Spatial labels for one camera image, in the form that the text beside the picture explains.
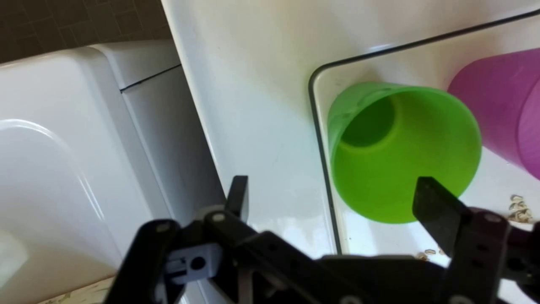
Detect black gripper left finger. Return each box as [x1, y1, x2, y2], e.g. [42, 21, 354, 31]
[104, 174, 325, 304]

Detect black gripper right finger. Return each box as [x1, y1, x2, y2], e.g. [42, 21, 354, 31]
[411, 176, 540, 304]

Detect green plastic cup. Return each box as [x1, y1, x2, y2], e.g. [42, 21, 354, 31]
[325, 82, 484, 227]

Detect scattered brown crumbs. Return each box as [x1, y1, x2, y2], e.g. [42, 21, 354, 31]
[413, 247, 438, 262]
[506, 193, 535, 223]

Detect white washing machine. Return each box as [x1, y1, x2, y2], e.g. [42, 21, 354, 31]
[158, 0, 540, 304]

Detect purple plastic cup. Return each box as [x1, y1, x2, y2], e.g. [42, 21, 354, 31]
[447, 48, 540, 183]

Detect small orange Kirkland box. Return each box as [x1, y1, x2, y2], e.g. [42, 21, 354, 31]
[35, 274, 118, 304]

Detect white sink basin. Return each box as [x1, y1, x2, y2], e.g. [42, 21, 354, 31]
[0, 39, 227, 304]

